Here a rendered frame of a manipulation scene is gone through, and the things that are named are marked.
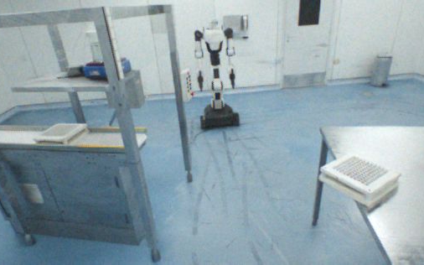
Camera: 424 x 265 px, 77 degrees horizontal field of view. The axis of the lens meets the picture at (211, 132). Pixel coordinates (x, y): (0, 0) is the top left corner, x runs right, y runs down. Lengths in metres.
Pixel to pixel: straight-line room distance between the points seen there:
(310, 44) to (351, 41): 0.82
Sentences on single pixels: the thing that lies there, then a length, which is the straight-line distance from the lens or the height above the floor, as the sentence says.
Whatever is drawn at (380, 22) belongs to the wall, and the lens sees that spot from 6.41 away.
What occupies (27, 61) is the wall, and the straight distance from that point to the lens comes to 6.28.
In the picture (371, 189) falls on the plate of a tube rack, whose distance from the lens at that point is 1.32.
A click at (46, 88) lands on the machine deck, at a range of 1.74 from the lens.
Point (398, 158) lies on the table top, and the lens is 1.74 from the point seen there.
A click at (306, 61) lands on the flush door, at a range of 5.85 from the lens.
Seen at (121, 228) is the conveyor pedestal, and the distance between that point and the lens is 2.25.
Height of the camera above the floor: 1.67
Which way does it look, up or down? 26 degrees down
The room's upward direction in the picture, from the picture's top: 4 degrees counter-clockwise
